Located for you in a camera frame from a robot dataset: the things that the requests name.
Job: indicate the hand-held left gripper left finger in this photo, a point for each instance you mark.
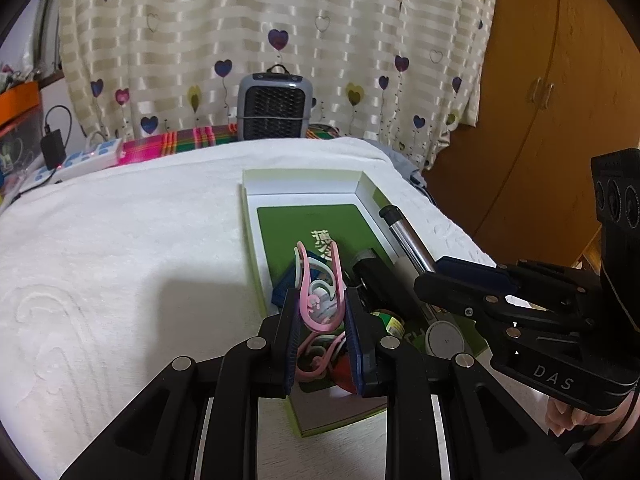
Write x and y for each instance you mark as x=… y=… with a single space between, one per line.
x=290 y=345

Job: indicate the grey and white round disc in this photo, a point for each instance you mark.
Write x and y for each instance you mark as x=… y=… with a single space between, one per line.
x=445 y=340

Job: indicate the clear bin with orange lid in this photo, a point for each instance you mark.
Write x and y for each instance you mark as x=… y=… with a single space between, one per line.
x=20 y=105

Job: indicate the pink plastic clip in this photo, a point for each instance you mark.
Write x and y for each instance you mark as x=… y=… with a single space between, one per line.
x=320 y=355
x=302 y=290

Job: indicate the black plastic tool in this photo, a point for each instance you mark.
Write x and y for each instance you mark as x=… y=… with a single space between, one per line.
x=385 y=280

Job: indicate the heart print curtain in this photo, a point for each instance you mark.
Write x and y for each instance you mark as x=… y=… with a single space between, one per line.
x=200 y=25

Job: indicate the green cardboard box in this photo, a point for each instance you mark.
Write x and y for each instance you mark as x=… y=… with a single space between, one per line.
x=300 y=225

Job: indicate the grey space heater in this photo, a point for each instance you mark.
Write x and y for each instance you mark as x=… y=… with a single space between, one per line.
x=275 y=105

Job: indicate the blue translucent usb tester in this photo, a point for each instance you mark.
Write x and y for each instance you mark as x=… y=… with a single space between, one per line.
x=287 y=285

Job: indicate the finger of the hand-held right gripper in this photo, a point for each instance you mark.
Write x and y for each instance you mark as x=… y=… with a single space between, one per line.
x=450 y=295
x=470 y=269

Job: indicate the wooden wardrobe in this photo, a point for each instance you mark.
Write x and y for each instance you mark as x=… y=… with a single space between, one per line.
x=540 y=110

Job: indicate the white and blue power strip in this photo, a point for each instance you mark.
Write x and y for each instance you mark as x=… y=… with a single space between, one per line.
x=90 y=157

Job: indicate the grey cloth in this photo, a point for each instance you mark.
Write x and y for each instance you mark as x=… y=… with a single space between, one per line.
x=405 y=165

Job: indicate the brown bottle with red cap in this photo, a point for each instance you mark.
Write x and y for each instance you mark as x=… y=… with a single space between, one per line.
x=392 y=325

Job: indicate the black charger adapter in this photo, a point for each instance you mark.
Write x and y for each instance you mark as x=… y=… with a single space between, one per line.
x=53 y=149

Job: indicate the colourful plaid cloth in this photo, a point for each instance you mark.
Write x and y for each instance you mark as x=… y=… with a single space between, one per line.
x=190 y=141

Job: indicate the person's right hand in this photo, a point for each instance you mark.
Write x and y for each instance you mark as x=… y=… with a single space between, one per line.
x=565 y=417

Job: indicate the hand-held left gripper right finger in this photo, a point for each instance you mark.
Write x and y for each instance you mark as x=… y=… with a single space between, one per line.
x=356 y=345

